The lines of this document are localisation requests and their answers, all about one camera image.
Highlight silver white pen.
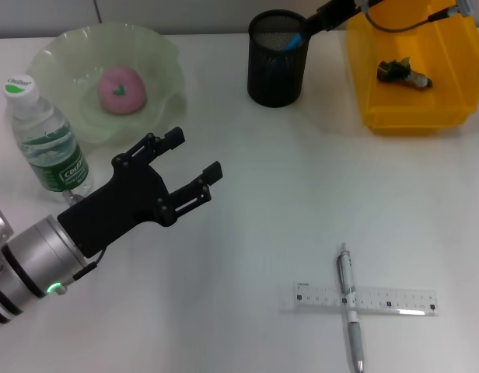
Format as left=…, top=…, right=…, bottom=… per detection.
left=336, top=242, right=367, bottom=373

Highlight green plastic wrapper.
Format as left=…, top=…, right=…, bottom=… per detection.
left=376, top=56, right=435, bottom=91

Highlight pink toy peach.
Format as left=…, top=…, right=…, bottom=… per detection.
left=97, top=64, right=148, bottom=116

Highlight transparent plastic ruler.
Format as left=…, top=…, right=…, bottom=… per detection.
left=280, top=281, right=439, bottom=316

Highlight clear green-label water bottle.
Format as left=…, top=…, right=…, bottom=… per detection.
left=3, top=73, right=96, bottom=196

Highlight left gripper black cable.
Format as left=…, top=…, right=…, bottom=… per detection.
left=54, top=248, right=107, bottom=296

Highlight green wavy glass fruit plate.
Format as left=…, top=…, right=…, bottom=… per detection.
left=31, top=25, right=185, bottom=148

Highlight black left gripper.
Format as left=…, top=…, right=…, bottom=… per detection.
left=56, top=126, right=224, bottom=260

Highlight black mesh pen holder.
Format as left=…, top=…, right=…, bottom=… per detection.
left=246, top=9, right=311, bottom=109

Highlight blue capped scissors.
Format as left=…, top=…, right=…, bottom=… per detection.
left=282, top=32, right=304, bottom=54

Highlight yellow plastic bin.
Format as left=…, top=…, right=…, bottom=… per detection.
left=344, top=0, right=479, bottom=136

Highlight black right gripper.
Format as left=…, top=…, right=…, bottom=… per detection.
left=303, top=0, right=381, bottom=37

